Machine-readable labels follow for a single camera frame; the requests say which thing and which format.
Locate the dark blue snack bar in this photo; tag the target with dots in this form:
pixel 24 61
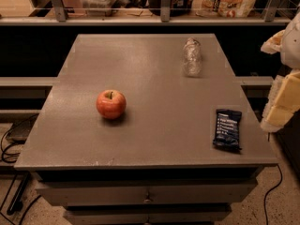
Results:
pixel 227 136

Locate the grey metal shelf rail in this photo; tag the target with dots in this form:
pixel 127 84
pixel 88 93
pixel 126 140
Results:
pixel 133 13

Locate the grey upper drawer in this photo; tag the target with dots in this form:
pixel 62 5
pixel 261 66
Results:
pixel 97 193

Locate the clear plastic water bottle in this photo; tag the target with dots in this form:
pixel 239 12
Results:
pixel 192 58

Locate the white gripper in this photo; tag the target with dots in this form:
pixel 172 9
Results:
pixel 292 46

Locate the grey drawer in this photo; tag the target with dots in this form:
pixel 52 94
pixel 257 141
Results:
pixel 97 193
pixel 148 214

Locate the printed snack bag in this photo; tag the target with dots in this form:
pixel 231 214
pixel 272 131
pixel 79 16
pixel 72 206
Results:
pixel 225 8

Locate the red apple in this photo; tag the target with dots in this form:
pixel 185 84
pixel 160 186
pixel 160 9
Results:
pixel 111 104

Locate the grey lower drawer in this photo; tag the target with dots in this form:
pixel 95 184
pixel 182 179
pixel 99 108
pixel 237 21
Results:
pixel 148 214

